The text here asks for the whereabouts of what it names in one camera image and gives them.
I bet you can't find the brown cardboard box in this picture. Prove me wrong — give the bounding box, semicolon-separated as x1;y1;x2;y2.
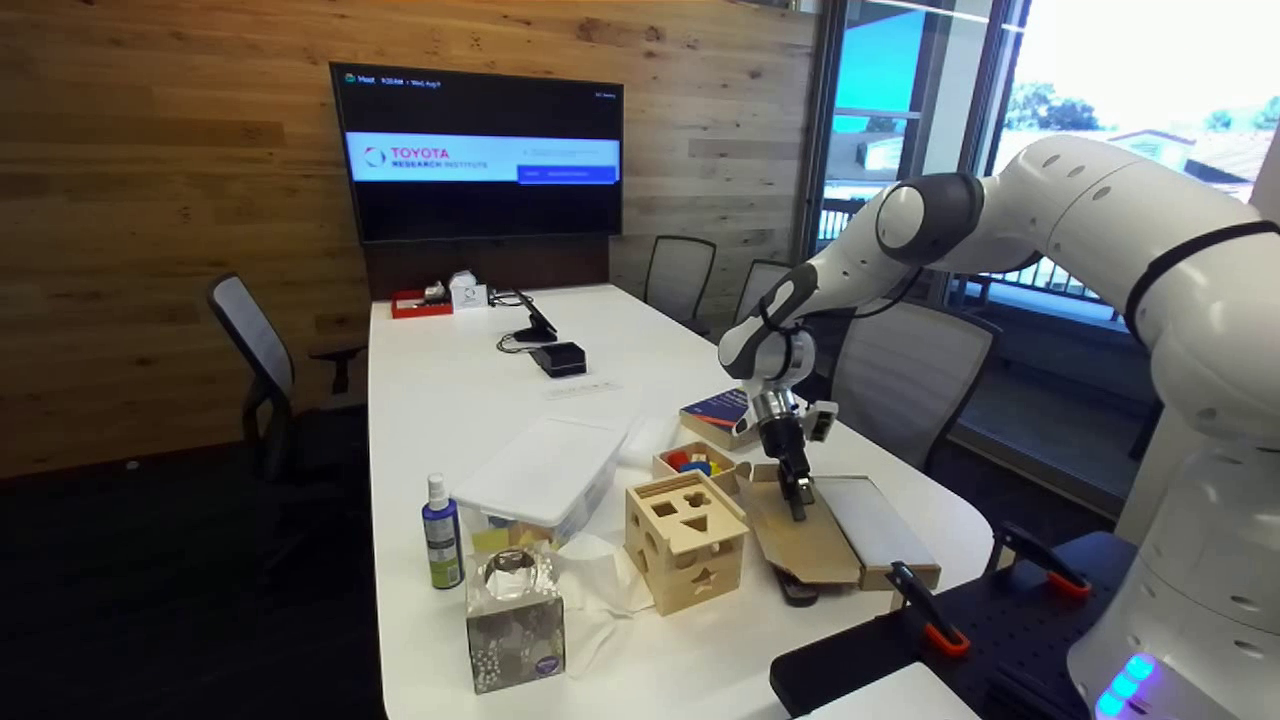
739;476;939;587

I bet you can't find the orange handled clamp left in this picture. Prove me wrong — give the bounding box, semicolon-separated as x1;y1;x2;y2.
887;559;971;661

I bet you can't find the grey office chair middle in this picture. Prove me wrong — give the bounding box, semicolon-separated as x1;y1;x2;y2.
731;258;786;320

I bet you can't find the grey office chair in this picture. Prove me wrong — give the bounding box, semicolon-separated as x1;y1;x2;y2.
731;258;786;320
833;305;996;469
643;235;717;324

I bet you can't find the orange handled clamp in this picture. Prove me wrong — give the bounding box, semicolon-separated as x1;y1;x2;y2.
887;559;971;661
988;523;1092;601

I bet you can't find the grey office chair far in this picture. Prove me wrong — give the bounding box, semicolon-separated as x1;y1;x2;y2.
643;235;717;324

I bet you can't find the grey tissue box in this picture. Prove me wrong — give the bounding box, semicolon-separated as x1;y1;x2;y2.
462;547;569;692

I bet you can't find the grey office chair near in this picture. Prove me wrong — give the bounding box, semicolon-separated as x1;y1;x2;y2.
833;305;996;469

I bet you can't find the wall mounted tv screen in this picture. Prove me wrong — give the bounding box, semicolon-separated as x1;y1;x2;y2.
329;64;625;245

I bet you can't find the orange handled clamp right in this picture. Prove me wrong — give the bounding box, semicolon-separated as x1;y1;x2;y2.
988;523;1092;601

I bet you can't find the wooden shape sorter cube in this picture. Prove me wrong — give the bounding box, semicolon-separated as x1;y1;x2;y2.
625;470;746;611

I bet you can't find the blue hand sanitizer bottle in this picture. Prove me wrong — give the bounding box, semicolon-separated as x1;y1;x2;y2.
419;480;462;593

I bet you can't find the black chair by wall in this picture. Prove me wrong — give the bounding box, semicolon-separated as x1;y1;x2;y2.
206;273;365;483

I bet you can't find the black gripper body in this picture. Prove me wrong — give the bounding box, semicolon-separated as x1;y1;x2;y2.
746;383;839;469

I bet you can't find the black square device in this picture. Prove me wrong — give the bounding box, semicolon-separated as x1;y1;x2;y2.
532;342;589;378

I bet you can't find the red flat object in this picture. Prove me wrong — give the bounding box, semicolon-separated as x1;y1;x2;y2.
393;295;452;320

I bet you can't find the small wooden block tray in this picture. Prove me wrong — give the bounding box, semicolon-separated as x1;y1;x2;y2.
650;438;739;490

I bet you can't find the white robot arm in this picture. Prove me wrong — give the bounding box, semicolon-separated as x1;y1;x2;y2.
719;134;1280;720

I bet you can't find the blue lidded wooden box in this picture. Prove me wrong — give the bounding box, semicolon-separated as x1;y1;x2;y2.
680;389;754;448

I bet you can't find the black tablet on stand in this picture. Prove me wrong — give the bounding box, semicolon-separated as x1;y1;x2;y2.
515;293;557;342

